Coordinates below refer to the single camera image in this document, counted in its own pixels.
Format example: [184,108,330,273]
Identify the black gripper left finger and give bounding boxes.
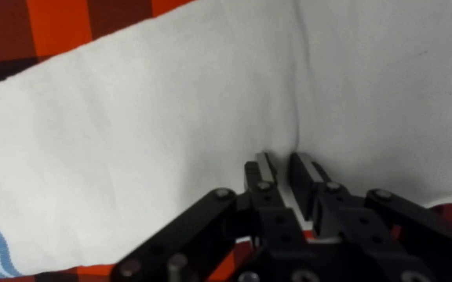
[111,151,306,282]

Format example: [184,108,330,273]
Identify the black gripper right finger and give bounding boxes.
[287,151,452,282]

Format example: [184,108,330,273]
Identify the white towel with blue stripes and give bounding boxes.
[0,0,452,279]

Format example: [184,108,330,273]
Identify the orange black plaid tablecloth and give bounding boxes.
[0,0,452,282]

